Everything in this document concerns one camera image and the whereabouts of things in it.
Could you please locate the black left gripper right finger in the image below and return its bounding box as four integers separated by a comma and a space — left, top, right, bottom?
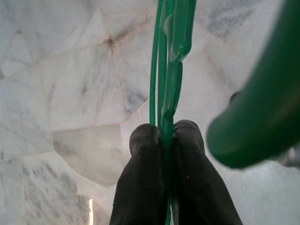
169, 119, 238, 225

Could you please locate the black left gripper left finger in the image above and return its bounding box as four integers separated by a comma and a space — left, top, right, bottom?
109, 123, 168, 225

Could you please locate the green plastic clothes hanger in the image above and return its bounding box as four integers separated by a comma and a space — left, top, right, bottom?
149, 0, 300, 225

